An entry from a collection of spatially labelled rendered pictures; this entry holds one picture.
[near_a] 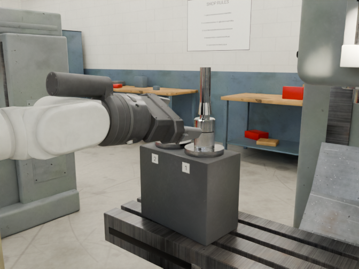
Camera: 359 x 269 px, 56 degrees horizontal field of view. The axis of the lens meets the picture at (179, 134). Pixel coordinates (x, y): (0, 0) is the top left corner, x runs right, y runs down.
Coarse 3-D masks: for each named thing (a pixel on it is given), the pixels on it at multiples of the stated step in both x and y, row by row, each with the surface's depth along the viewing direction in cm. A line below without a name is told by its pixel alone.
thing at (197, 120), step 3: (198, 117) 75; (210, 117) 75; (195, 120) 73; (198, 120) 73; (201, 120) 72; (204, 120) 72; (207, 120) 72; (210, 120) 72; (213, 120) 73; (195, 123) 74; (198, 123) 73; (201, 123) 72; (204, 123) 72; (207, 123) 72; (210, 123) 72; (213, 123) 73
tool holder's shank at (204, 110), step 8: (200, 72) 72; (208, 72) 71; (200, 80) 72; (208, 80) 71; (200, 88) 72; (208, 88) 72; (200, 96) 73; (208, 96) 72; (200, 104) 73; (208, 104) 73; (200, 112) 73; (208, 112) 73
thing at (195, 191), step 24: (168, 144) 78; (192, 144) 78; (216, 144) 78; (144, 168) 82; (168, 168) 76; (192, 168) 71; (216, 168) 70; (144, 192) 84; (168, 192) 77; (192, 192) 72; (216, 192) 71; (168, 216) 79; (192, 216) 73; (216, 216) 73
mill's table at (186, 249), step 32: (128, 224) 82; (160, 224) 84; (256, 224) 82; (160, 256) 77; (192, 256) 71; (224, 256) 68; (256, 256) 68; (288, 256) 68; (320, 256) 68; (352, 256) 69
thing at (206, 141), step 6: (198, 126) 73; (204, 126) 72; (210, 126) 73; (204, 132) 73; (210, 132) 73; (198, 138) 73; (204, 138) 73; (210, 138) 73; (198, 144) 74; (204, 144) 73; (210, 144) 73
